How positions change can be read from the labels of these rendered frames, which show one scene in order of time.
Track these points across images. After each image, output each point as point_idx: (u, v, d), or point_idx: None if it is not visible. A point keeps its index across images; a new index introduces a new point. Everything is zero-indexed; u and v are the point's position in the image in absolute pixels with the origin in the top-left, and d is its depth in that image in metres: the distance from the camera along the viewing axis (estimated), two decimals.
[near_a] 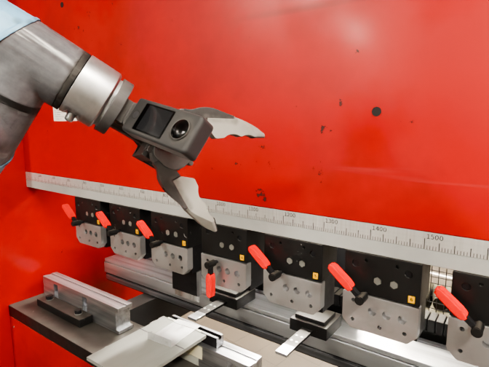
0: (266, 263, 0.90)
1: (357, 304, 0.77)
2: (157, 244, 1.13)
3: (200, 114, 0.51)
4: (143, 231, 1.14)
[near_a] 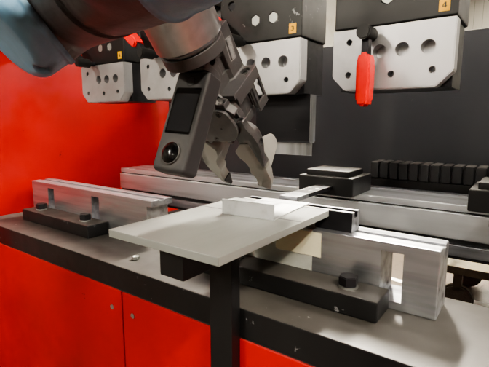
0: None
1: None
2: (238, 38, 0.60)
3: (246, 137, 0.46)
4: None
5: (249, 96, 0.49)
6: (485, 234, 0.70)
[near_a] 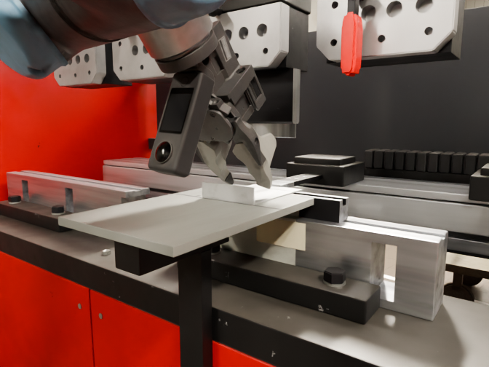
0: None
1: None
2: None
3: (241, 137, 0.46)
4: None
5: (247, 96, 0.49)
6: (488, 226, 0.63)
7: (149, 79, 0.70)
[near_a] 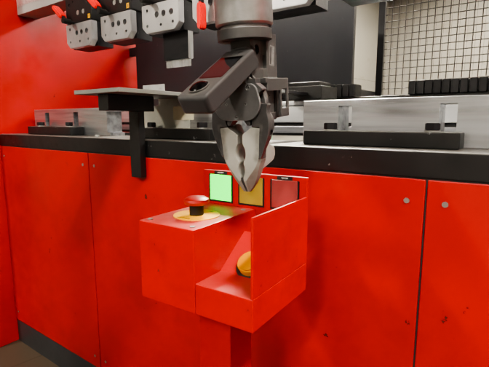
0: None
1: None
2: None
3: (261, 121, 0.50)
4: None
5: (275, 102, 0.55)
6: (299, 116, 1.20)
7: (121, 41, 1.26)
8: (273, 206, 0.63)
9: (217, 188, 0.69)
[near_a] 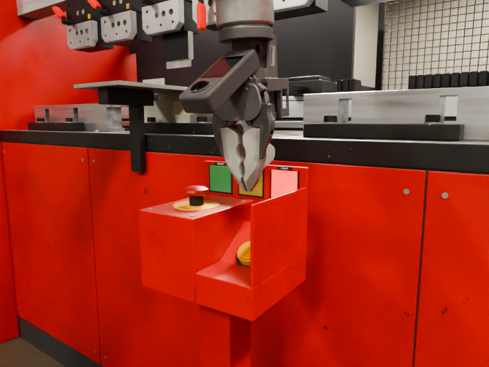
0: None
1: None
2: (148, 0, 1.10)
3: (262, 121, 0.50)
4: None
5: (275, 102, 0.55)
6: (299, 111, 1.20)
7: (121, 41, 1.26)
8: (273, 196, 0.63)
9: (217, 179, 0.69)
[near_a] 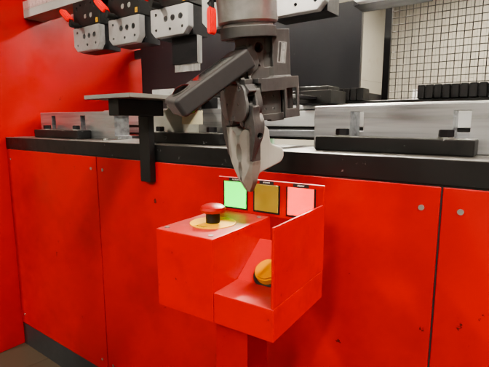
0: None
1: None
2: (157, 4, 1.10)
3: (250, 123, 0.49)
4: None
5: (282, 101, 0.52)
6: (308, 121, 1.20)
7: (129, 44, 1.26)
8: (289, 213, 0.63)
9: (231, 194, 0.69)
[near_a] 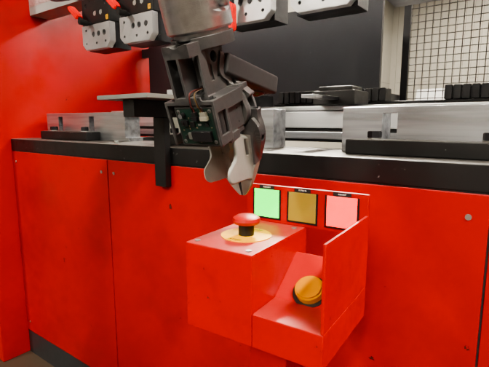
0: None
1: None
2: None
3: None
4: None
5: None
6: (328, 121, 1.14)
7: (140, 43, 1.21)
8: (328, 225, 0.58)
9: (263, 203, 0.64)
